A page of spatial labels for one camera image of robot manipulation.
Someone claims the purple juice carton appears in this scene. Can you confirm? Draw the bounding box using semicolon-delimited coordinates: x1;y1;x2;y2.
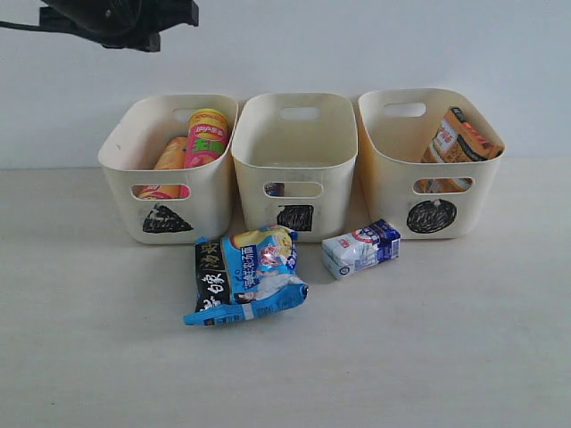
264;182;286;197

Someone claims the blue noodle packet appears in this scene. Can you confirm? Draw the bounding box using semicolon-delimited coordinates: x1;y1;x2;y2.
184;225;308;326

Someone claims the white blue milk carton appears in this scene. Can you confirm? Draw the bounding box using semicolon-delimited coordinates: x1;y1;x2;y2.
321;219;401;280

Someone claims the pink chips can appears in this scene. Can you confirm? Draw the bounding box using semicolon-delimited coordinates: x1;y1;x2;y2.
180;109;230;200

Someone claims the yellow chips can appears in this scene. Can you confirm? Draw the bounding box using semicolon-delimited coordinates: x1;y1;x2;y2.
135;136;187;200

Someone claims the orange noodle packet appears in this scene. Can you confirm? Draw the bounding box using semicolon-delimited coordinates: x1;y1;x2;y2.
415;107;504;193

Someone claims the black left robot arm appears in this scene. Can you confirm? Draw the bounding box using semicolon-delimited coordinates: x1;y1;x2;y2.
1;0;199;54

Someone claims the cream bin with square mark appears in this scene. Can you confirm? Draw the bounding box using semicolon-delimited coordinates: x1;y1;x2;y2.
231;93;358;242

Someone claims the cream bin with triangle mark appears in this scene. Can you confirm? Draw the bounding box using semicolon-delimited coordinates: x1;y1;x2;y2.
98;95;239;244

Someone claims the cream bin with circle mark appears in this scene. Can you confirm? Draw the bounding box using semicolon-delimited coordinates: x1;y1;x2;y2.
356;88;501;240

